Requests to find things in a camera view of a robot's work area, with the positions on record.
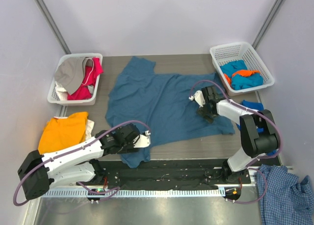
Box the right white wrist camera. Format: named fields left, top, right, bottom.
left=189, top=90, right=206, bottom=108

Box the dark teal blue t-shirt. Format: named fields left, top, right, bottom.
left=105, top=56, right=236, bottom=169

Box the white shirt in basket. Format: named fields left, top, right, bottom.
left=54, top=82, right=68, bottom=101

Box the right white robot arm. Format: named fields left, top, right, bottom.
left=189, top=86, right=281, bottom=183

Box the corner metal post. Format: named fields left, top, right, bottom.
left=34, top=0, right=71, bottom=55
left=252, top=0, right=286, bottom=49

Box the yellow orange folded shirt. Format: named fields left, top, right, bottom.
left=38, top=112, right=88, bottom=154

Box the blue checkered cloth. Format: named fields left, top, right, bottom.
left=256, top=168, right=314, bottom=225

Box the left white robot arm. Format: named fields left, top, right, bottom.
left=18, top=123, right=151, bottom=200

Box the white slotted cable duct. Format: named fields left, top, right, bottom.
left=42, top=187, right=225, bottom=198

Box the aluminium rail frame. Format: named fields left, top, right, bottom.
left=30, top=165, right=294, bottom=189

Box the pink shirt in basket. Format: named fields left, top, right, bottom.
left=68, top=57, right=104, bottom=101

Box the white plastic basket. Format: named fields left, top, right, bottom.
left=210, top=42, right=275, bottom=96
left=47, top=53, right=103, bottom=106

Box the turquoise shirt in basket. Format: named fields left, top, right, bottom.
left=220, top=60, right=263, bottom=90

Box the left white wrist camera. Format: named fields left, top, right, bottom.
left=133, top=130, right=151, bottom=148

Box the right corner metal post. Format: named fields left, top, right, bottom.
left=252, top=0, right=286, bottom=49

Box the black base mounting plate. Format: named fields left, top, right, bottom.
left=85, top=159, right=251, bottom=191

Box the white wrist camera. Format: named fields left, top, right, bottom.
left=133, top=130, right=151, bottom=148
left=189, top=90, right=206, bottom=108

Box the left corner metal post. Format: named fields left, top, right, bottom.
left=34, top=0, right=71, bottom=55

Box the orange shirt in basket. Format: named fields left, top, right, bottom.
left=224, top=70, right=260, bottom=85

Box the bright blue folded shirt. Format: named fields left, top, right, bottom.
left=235, top=99, right=278, bottom=157

